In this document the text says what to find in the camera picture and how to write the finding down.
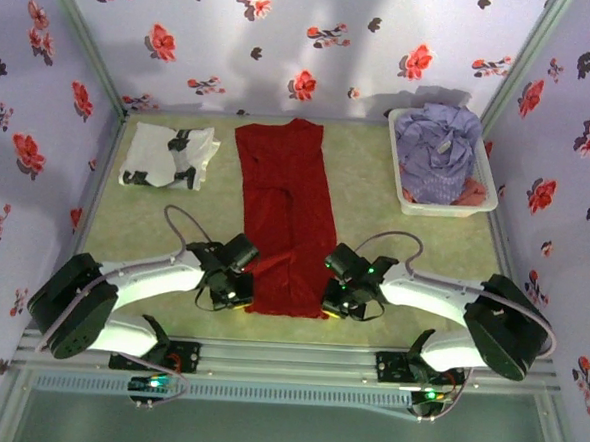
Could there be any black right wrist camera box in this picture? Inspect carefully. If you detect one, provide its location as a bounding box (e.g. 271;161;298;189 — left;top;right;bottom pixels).
324;241;371;283

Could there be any grey right arm cable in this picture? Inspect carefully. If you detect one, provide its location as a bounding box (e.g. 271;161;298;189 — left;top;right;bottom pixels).
343;228;563;431

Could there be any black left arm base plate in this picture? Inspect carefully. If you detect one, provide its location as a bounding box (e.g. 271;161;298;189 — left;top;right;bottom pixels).
109;334;203;375

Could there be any purple t-shirt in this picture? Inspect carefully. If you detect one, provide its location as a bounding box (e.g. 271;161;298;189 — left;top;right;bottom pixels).
389;100;485;208

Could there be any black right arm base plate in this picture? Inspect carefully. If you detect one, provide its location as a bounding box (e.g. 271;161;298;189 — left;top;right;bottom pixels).
373;349;468;391

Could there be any pink t-shirt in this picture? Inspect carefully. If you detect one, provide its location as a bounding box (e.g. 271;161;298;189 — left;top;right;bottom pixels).
450;176;489;208

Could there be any aluminium mounting rail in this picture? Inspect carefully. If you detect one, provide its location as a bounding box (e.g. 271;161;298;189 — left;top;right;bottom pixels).
13;326;563;399

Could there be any white t-shirt with robot print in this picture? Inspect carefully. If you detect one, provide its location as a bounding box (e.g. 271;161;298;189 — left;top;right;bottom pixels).
118;119;223;193

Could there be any white plastic basket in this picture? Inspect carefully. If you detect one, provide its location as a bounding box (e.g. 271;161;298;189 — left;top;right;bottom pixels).
382;106;506;222

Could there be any aluminium frame leg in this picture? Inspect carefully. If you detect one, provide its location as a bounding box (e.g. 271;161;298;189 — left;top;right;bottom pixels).
531;390;584;442
0;362;35;442

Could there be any aluminium frame post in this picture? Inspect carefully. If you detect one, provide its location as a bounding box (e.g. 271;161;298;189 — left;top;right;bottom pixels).
479;0;576;144
34;0;135;118

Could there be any red t-shirt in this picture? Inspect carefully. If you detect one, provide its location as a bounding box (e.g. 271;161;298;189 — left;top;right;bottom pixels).
223;114;346;321

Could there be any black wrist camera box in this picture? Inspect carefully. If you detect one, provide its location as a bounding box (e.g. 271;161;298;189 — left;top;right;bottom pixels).
324;241;371;283
221;232;261;274

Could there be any grey slotted cable duct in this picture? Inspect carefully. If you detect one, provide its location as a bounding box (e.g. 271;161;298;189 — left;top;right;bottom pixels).
31;368;416;414

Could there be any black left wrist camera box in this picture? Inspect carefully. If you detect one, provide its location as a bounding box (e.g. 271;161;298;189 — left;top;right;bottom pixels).
221;232;261;274

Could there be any aluminium table end rail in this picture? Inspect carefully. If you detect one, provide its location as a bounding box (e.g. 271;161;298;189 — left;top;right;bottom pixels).
125;102;392;129

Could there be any aluminium table side rail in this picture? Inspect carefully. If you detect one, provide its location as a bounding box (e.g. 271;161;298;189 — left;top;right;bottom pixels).
473;136;531;291
42;108;132;336

